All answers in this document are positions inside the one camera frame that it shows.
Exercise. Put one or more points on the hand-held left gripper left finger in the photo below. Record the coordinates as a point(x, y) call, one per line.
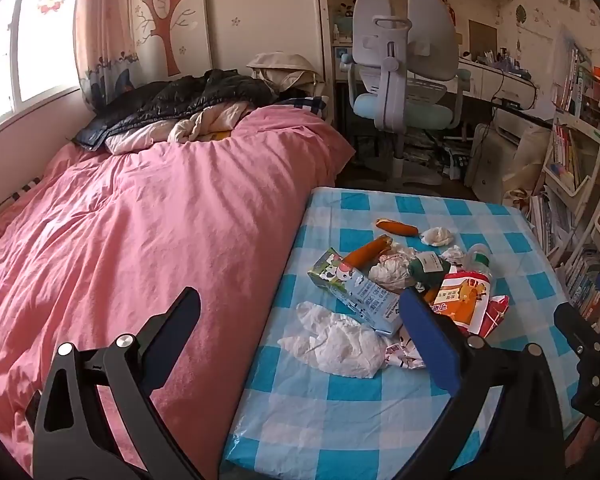
point(166, 340)

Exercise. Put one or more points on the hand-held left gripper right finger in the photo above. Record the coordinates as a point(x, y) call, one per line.
point(430, 335)

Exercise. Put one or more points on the white plastic bag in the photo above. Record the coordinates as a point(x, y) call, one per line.
point(337, 342)

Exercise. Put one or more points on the red white snack bag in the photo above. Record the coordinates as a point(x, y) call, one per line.
point(467, 302)

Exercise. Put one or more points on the dark green packet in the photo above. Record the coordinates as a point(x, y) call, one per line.
point(427, 267)

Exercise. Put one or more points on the crumpled white tissue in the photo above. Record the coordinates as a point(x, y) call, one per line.
point(390, 270)

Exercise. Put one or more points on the clear plastic bottle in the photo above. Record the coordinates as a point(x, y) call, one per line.
point(477, 262)

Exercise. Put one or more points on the milk carton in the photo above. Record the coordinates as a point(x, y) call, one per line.
point(352, 292)

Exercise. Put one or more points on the small white tissue ball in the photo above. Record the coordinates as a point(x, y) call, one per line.
point(436, 236)

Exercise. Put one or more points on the orange sausage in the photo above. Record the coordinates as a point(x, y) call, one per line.
point(365, 252)
point(397, 227)

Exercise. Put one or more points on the pink duvet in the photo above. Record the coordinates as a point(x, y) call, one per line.
point(130, 240)

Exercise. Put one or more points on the blue white checkered tablecloth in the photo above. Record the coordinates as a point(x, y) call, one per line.
point(340, 425)

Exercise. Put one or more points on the beige tote bag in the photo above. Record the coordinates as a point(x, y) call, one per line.
point(527, 165)

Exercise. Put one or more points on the pile of papers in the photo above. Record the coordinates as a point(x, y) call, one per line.
point(435, 155)

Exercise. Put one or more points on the white drawer cabinet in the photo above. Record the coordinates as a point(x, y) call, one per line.
point(482, 160)

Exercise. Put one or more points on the white printer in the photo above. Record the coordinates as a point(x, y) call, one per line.
point(517, 127)

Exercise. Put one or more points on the striped bed sheet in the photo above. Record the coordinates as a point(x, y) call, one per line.
point(25, 190)

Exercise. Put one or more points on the beige blanket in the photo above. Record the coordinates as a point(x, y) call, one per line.
point(200, 125)

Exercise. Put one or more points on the black puffer jacket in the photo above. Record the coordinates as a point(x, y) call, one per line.
point(180, 97)

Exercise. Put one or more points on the white desk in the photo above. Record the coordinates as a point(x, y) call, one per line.
point(485, 72)

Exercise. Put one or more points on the blue checkered pillow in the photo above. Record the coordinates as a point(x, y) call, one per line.
point(307, 104)

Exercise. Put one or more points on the white desk chair blue seat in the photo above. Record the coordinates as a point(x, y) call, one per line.
point(405, 45)

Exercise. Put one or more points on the beige pillow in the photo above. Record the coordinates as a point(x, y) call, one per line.
point(285, 67)

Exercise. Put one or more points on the window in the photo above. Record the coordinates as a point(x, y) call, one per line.
point(40, 55)

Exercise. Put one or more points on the pink patterned curtain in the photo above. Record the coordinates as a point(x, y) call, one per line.
point(105, 25)

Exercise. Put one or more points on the white wardrobe tree decal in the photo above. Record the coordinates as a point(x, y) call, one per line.
point(240, 15)

